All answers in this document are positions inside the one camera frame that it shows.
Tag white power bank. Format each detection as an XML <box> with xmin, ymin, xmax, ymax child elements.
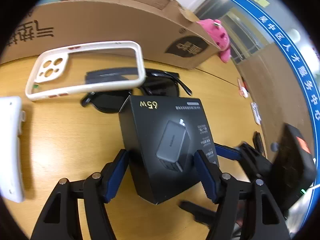
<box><xmin>1</xmin><ymin>96</ymin><xmax>25</xmax><ymax>203</ymax></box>

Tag white clear phone case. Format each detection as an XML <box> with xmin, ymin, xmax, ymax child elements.
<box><xmin>25</xmin><ymin>41</ymin><xmax>146</xmax><ymax>101</ymax></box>

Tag white earbuds case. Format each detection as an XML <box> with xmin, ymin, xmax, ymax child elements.
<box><xmin>237</xmin><ymin>78</ymin><xmax>249</xmax><ymax>98</ymax></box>

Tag black sunglasses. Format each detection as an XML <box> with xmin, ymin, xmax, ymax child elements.
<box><xmin>80</xmin><ymin>67</ymin><xmax>192</xmax><ymax>113</ymax></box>

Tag white small gadget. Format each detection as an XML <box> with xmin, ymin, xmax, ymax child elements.
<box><xmin>251</xmin><ymin>102</ymin><xmax>261</xmax><ymax>125</ymax></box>

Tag black charger box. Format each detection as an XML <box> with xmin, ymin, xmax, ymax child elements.
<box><xmin>119</xmin><ymin>95</ymin><xmax>219</xmax><ymax>204</ymax></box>

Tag pink plush toy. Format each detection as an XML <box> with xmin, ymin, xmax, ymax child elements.
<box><xmin>197</xmin><ymin>18</ymin><xmax>231</xmax><ymax>63</ymax></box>

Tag cardboard tray box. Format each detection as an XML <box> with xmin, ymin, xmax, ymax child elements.
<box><xmin>1</xmin><ymin>0</ymin><xmax>219</xmax><ymax>69</ymax></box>

